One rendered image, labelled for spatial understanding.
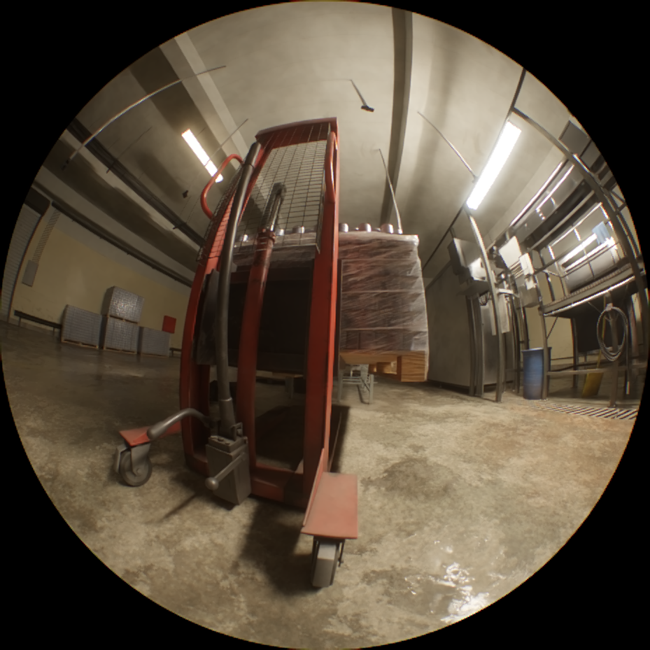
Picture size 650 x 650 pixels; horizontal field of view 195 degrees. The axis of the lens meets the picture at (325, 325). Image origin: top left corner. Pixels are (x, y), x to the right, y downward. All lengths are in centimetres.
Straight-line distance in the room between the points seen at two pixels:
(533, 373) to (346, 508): 261
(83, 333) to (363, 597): 730
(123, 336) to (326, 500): 758
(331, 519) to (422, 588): 32
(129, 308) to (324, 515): 771
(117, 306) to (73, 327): 185
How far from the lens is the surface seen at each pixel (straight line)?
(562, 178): 281
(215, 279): 84
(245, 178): 70
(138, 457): 82
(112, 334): 757
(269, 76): 443
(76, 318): 720
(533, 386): 284
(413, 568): 63
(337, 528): 44
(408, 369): 76
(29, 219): 950
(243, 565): 61
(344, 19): 438
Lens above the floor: 53
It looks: 11 degrees up
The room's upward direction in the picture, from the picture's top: 3 degrees clockwise
